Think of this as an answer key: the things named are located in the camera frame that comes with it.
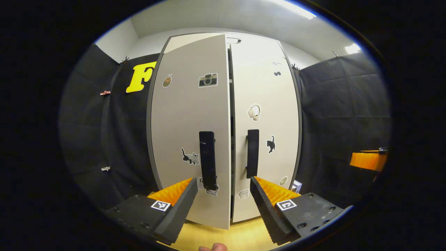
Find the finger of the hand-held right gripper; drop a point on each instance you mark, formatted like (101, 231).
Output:
(366, 161)

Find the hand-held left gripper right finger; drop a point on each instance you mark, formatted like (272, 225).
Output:
(268, 216)

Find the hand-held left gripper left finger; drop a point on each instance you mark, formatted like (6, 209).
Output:
(179, 216)

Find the cabinet door with camera sticker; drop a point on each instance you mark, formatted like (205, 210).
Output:
(184, 115)

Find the white shoe cabinet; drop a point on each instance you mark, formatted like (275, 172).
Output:
(231, 104)

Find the cabinet door with headphone sticker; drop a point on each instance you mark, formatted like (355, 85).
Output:
(264, 90)

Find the black backdrop cloth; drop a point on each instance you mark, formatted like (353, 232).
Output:
(334, 139)
(87, 139)

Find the ceiling light panel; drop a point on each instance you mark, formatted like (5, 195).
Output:
(352, 48)
(296, 8)

